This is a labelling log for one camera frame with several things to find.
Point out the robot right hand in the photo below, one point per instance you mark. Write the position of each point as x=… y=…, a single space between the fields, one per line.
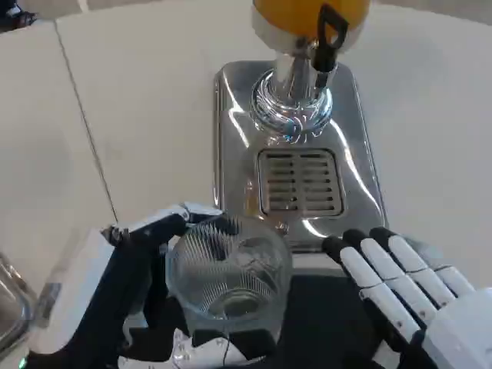
x=388 y=269

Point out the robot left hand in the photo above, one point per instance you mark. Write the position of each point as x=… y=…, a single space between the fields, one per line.
x=127 y=276

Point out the clear ribbed glass cup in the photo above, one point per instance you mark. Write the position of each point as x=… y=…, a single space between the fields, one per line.
x=230 y=269

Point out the steel drip tray base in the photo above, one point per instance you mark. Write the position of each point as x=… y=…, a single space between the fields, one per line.
x=353 y=153

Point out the slotted steel drip grid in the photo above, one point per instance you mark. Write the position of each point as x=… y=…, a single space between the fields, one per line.
x=300 y=180

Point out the orange juice drink dispenser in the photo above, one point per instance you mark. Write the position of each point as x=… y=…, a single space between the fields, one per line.
x=286 y=23

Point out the dark shoe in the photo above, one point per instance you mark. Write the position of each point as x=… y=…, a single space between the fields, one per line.
x=17 y=11

